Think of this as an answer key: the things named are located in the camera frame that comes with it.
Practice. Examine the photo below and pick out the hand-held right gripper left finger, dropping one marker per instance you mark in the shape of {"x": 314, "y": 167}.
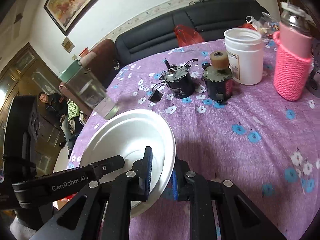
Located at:
{"x": 147, "y": 170}

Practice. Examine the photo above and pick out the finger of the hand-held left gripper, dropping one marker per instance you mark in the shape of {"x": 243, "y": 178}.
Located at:
{"x": 75, "y": 180}

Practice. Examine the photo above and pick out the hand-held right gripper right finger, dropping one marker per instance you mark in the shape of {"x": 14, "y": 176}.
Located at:
{"x": 175, "y": 185}

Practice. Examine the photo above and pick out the large white bowl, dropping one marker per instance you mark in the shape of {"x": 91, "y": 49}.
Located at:
{"x": 130, "y": 135}

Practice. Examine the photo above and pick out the green patterned cloth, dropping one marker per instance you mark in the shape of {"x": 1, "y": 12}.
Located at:
{"x": 73, "y": 110}

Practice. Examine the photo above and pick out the wooden door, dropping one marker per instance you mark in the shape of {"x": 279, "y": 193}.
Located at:
{"x": 25, "y": 75}

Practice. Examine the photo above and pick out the small black capacitor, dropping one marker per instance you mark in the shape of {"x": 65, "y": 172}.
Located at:
{"x": 155, "y": 96}

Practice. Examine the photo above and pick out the clear bottle with green lid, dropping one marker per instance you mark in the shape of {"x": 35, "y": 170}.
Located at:
{"x": 90, "y": 92}

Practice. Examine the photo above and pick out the small red object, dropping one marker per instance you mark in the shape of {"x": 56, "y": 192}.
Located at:
{"x": 83, "y": 51}

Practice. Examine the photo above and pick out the black motor with tan roller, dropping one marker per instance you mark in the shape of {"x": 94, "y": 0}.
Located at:
{"x": 217, "y": 87}

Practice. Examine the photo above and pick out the brown armchair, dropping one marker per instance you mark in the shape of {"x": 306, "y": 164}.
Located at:
{"x": 103, "y": 55}

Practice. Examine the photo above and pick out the black leather sofa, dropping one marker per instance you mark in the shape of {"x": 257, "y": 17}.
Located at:
{"x": 155, "y": 37}

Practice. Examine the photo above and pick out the red plastic bag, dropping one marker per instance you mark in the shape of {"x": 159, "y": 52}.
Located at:
{"x": 186, "y": 36}

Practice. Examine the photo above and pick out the white plastic jar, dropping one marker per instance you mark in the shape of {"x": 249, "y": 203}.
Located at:
{"x": 245, "y": 62}

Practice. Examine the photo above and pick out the framed painting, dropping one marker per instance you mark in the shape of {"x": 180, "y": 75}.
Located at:
{"x": 75, "y": 0}

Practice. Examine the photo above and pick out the bottle with pink knit sleeve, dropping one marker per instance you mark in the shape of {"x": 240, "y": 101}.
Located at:
{"x": 290, "y": 75}

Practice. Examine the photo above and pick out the clear plastic bag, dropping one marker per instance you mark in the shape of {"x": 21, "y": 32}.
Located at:
{"x": 266, "y": 21}

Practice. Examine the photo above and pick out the yellow wall sticker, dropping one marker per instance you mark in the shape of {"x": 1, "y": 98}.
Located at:
{"x": 68, "y": 44}

